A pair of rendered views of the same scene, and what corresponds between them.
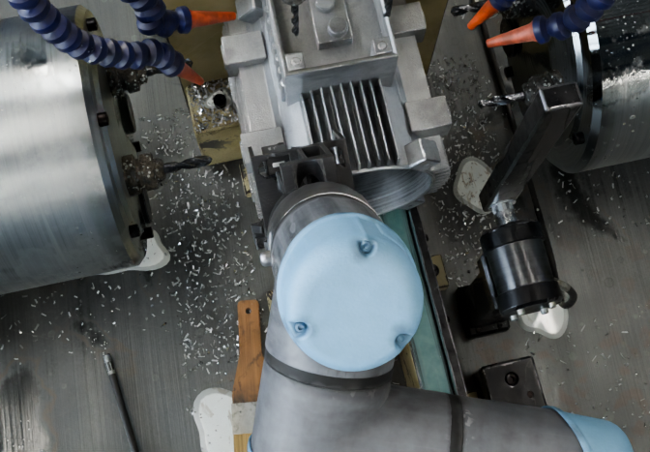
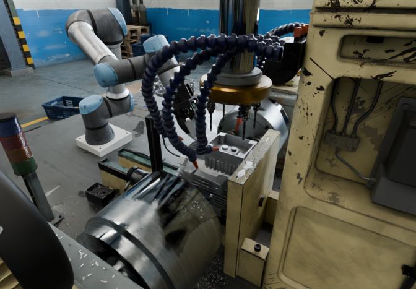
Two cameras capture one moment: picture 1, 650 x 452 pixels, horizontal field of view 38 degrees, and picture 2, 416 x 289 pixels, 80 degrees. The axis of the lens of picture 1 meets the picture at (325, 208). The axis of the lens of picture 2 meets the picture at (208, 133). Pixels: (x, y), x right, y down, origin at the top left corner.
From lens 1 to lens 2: 100 cm
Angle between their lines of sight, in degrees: 75
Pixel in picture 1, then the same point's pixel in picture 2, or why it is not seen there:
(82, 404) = not seen: hidden behind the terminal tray
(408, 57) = (209, 177)
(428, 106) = (192, 168)
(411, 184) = not seen: hidden behind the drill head
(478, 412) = (127, 64)
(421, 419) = (135, 59)
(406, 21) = (218, 179)
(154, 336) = not seen: hidden behind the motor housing
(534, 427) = (117, 64)
